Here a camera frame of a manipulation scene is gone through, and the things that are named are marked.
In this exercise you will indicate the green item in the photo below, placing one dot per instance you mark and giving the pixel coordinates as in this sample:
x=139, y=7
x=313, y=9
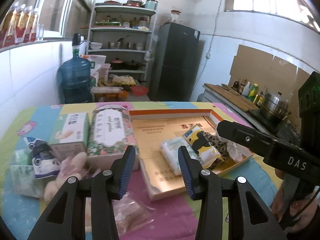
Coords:
x=22, y=157

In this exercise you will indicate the colourful cartoon bed sheet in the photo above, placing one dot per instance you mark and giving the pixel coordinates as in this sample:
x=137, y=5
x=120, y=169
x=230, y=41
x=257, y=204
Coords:
x=174, y=217

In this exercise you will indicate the orange cardboard tray box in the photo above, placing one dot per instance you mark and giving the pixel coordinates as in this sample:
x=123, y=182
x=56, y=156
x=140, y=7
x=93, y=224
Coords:
x=160, y=132

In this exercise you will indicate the person right hand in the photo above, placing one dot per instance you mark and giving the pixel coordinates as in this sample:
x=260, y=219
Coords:
x=295, y=205

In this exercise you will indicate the wooden cutting board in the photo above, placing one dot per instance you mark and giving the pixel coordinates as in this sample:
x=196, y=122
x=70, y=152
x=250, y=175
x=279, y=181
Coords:
x=231, y=96

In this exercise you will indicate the steel steamer pot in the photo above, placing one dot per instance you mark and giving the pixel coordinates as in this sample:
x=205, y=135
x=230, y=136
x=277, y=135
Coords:
x=274, y=107

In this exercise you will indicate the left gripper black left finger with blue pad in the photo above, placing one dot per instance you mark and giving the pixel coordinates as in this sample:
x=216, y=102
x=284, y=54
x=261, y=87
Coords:
x=64, y=217

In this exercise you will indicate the red plastic basin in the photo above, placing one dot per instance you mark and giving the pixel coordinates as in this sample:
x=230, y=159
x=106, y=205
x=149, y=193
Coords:
x=139, y=90

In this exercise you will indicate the green white mask box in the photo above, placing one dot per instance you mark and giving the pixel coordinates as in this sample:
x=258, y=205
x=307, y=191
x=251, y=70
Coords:
x=70, y=135

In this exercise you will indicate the oil bottles on sill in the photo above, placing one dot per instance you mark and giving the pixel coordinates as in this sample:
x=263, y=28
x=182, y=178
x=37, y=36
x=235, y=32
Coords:
x=19, y=25

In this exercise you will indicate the glass jar on fridge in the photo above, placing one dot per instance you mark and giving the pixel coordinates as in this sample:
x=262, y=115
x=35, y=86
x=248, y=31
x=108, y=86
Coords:
x=175, y=16

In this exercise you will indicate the dark grey refrigerator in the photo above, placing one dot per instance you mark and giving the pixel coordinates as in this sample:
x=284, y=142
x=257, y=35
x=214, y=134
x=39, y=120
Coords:
x=175, y=65

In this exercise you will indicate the leopard print cloth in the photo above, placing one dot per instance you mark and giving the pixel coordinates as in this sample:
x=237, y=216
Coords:
x=220, y=145

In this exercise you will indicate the condiment bottles group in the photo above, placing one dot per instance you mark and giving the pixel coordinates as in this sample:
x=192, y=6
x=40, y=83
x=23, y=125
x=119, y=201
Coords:
x=251, y=91

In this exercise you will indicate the plush bunny pink hat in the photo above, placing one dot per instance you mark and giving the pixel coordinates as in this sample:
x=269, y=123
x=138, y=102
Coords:
x=76, y=166

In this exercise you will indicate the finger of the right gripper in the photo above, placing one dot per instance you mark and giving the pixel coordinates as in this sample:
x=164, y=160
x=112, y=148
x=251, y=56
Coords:
x=275, y=152

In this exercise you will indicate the yellow white tissue pack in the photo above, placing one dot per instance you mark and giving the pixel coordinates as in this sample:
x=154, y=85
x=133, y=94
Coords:
x=202, y=144

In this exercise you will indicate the metal kitchen shelf rack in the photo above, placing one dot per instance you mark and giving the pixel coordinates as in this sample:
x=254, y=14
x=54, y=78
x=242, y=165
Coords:
x=123, y=33

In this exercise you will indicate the floral tissue pack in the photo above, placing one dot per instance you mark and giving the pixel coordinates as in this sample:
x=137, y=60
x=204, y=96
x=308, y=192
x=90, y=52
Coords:
x=110, y=133

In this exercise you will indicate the blue water jug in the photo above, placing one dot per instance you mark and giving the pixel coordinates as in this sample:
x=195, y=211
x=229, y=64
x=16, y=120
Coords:
x=74, y=77

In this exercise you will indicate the white green wipes pack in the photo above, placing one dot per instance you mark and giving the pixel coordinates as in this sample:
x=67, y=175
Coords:
x=24, y=181
x=177, y=157

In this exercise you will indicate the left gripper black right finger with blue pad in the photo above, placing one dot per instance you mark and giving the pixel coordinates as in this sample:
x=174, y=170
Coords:
x=249, y=216

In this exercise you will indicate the cardboard wall sheets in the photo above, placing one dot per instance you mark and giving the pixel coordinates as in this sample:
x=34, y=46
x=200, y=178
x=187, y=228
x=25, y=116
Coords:
x=267, y=70

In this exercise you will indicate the clear bag pink contents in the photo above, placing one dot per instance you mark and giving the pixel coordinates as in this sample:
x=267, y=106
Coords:
x=131, y=213

